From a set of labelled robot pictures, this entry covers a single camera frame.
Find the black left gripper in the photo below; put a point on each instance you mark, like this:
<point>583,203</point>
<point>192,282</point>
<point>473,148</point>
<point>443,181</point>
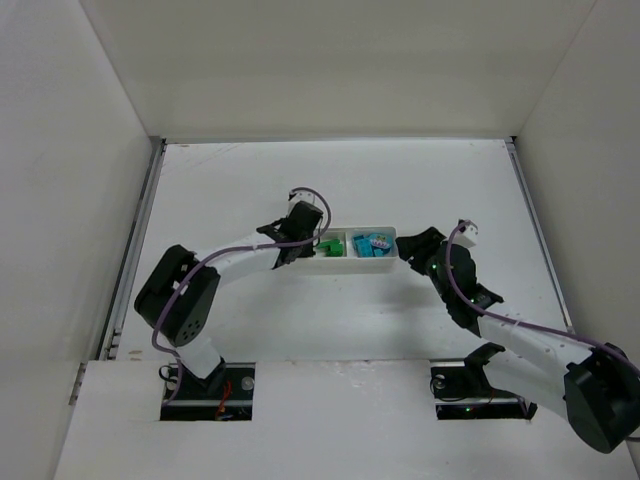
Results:
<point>298,248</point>

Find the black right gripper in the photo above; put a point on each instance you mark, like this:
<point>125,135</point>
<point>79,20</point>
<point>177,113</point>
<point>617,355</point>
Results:
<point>423,245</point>

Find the green lego brick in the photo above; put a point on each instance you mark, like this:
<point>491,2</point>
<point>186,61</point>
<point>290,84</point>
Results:
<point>331,248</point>

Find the teal flower-face lego brick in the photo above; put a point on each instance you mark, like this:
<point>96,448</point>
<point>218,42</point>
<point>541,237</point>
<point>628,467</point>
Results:
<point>380,241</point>

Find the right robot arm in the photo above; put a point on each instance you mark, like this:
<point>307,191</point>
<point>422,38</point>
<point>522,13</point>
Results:
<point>592,385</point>

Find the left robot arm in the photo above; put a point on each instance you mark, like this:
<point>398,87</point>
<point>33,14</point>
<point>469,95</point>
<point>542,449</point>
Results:
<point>177,297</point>

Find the white three-compartment tray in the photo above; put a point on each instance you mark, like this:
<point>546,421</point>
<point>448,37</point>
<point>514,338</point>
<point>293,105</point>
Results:
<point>350,263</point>

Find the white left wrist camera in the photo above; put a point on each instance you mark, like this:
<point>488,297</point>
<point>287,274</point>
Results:
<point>300,194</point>

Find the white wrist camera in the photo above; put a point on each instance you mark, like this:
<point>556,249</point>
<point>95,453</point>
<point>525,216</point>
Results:
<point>467,235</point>
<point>300,194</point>

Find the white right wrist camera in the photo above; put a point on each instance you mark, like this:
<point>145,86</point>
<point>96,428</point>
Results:
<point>467,235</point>

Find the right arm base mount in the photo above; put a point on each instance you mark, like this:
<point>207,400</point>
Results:
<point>462,391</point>

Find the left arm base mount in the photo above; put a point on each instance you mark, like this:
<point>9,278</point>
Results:
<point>229,398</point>

